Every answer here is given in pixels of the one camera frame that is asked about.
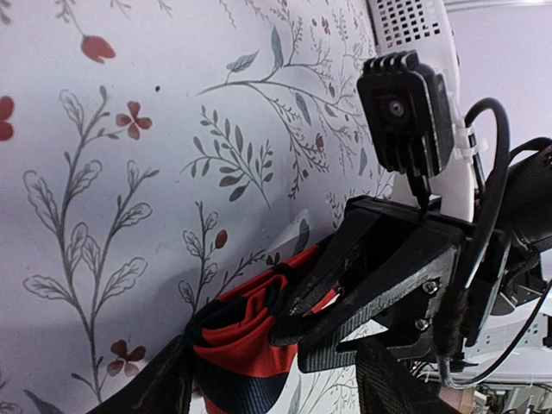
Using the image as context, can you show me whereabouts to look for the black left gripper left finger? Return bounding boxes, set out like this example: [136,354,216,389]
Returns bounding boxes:
[90,336,192,414]

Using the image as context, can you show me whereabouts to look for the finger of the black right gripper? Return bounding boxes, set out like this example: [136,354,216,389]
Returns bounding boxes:
[278,210,420,319]
[269,249,457,345]

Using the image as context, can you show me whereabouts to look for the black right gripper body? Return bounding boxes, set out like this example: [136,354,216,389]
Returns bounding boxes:
[298,196,509,373]

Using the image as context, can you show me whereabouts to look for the red black striped tie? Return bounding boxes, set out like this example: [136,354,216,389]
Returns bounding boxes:
[185,244,323,413]

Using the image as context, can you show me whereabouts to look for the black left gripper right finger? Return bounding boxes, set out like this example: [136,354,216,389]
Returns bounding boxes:
[355,338,457,414]

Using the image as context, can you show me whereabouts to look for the floral patterned table mat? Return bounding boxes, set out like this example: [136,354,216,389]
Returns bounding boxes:
[1,1,392,413]

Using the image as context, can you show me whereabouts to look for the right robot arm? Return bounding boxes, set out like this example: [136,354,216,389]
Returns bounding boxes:
[269,25,551,375]

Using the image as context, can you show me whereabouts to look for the white perforated plastic basket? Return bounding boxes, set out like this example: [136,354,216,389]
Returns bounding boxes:
[367,0,454,54]

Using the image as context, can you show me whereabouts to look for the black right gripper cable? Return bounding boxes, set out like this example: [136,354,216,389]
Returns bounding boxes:
[435,97,552,389]

